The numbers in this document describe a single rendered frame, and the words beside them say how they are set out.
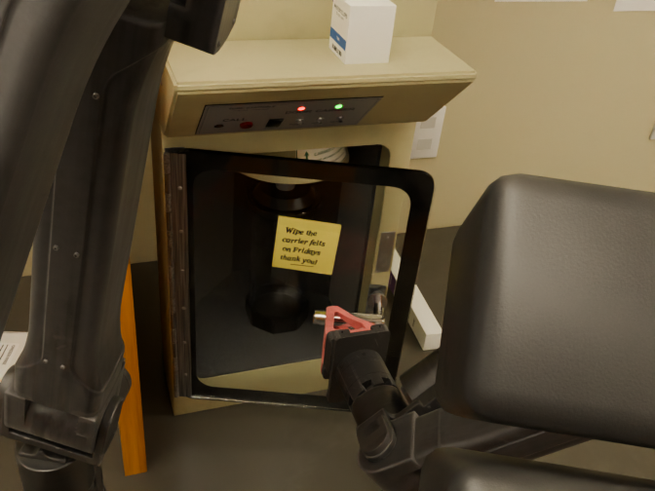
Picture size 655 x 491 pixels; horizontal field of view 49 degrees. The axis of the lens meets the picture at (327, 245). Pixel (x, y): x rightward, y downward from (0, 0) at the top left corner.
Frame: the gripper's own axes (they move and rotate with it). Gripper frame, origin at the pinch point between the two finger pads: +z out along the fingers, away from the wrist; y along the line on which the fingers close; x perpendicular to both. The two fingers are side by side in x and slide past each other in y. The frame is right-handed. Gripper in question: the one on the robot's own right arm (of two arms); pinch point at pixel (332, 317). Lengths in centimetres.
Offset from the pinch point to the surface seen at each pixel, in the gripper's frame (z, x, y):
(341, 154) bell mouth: 16.8, -5.5, 13.5
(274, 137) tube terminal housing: 12.1, 5.3, 19.0
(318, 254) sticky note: 4.6, 1.1, 6.4
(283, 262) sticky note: 6.1, 5.0, 4.7
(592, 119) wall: 56, -80, -4
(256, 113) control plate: 4.8, 9.4, 25.6
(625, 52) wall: 56, -83, 12
